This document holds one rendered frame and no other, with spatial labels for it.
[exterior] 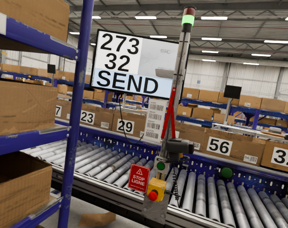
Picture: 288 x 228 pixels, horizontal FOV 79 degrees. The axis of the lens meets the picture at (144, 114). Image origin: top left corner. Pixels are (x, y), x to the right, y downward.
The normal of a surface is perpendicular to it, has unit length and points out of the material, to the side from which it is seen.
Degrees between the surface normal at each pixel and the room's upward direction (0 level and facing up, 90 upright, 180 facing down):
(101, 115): 90
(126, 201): 90
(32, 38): 90
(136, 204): 90
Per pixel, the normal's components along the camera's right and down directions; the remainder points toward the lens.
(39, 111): 0.94, 0.18
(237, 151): -0.33, 0.06
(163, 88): 0.03, 0.04
